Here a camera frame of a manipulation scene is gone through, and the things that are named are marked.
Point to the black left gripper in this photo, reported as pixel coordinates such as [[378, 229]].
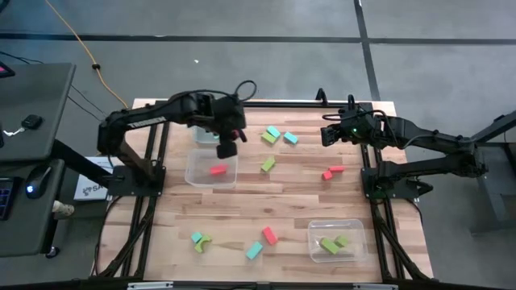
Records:
[[225, 117]]

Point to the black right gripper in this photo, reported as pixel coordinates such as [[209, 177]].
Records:
[[359, 131]]

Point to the red cube block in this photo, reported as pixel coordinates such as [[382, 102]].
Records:
[[234, 133], [327, 175]]

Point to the red rectangular block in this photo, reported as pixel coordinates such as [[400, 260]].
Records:
[[218, 169], [269, 236]]

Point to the green rectangular block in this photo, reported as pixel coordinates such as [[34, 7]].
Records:
[[268, 164], [268, 138], [329, 246]]

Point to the thin red plank block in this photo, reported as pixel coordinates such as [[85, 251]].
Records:
[[337, 169]]

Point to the blue rectangular block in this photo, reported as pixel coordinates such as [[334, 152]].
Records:
[[254, 250], [274, 131], [290, 137]]

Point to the blue cube block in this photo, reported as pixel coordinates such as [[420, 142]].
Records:
[[196, 237]]

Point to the green cube block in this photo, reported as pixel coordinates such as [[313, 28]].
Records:
[[342, 241]]

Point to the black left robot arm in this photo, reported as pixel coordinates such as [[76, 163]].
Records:
[[141, 121]]

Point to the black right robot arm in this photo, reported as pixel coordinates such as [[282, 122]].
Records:
[[423, 135]]

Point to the clear bin with blue blocks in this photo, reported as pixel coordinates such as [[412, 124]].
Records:
[[203, 137]]

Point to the clear plastic bin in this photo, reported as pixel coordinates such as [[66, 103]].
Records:
[[354, 229], [197, 177]]

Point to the black floor tape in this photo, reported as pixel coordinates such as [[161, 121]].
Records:
[[371, 72], [201, 38]]

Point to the green arch block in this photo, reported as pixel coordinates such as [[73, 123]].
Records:
[[201, 244]]

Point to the white printed sign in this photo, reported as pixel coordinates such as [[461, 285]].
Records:
[[90, 187]]

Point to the silver aluminium bar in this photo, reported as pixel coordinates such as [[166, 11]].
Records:
[[375, 287], [151, 286]]

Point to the grey metal stand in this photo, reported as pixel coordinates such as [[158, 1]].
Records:
[[496, 127]]

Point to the small beige object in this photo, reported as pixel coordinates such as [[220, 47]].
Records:
[[62, 208]]

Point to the black computer mouse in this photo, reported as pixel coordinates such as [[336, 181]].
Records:
[[38, 181]]

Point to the dark grey desk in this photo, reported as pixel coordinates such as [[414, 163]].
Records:
[[40, 92], [24, 233]]

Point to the black keyboard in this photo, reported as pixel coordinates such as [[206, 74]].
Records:
[[6, 199]]

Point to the black device pink screen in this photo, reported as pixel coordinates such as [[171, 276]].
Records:
[[5, 70]]

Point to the black clamp bracket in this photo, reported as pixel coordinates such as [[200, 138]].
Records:
[[321, 96]]

